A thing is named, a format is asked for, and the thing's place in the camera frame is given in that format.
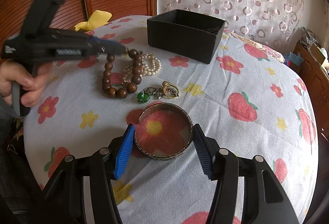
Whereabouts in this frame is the yellow plush toy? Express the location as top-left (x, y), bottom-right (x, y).
top-left (74, 10), bottom-right (112, 31)

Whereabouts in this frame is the green pendant silver chain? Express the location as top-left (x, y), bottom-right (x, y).
top-left (136, 86), bottom-right (165, 104)

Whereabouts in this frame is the gold rings cluster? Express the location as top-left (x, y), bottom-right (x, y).
top-left (162, 81), bottom-right (180, 99)

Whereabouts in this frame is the black square jewelry box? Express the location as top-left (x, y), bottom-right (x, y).
top-left (147, 9), bottom-right (226, 64)

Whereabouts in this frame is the cardboard box on cabinet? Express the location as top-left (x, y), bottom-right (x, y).
top-left (310, 44), bottom-right (326, 65)

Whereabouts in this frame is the small white pearl necklace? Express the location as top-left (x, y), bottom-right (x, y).
top-left (123, 52), bottom-right (162, 81)

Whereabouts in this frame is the strawberry flower print bedsheet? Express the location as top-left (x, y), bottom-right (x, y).
top-left (23, 15), bottom-right (319, 223)

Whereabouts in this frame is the ornate metal bangle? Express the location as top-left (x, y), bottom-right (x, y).
top-left (134, 102), bottom-right (193, 160)

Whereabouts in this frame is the wooden side cabinet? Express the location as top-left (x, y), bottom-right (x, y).
top-left (293, 42), bottom-right (329, 139)

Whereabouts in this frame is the blue cloth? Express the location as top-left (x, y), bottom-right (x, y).
top-left (288, 52), bottom-right (304, 66)

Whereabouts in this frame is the brown wooden bead bracelet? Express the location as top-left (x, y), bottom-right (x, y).
top-left (101, 48), bottom-right (144, 99)

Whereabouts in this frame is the person's left hand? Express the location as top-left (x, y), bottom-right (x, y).
top-left (1, 60), bottom-right (52, 107)

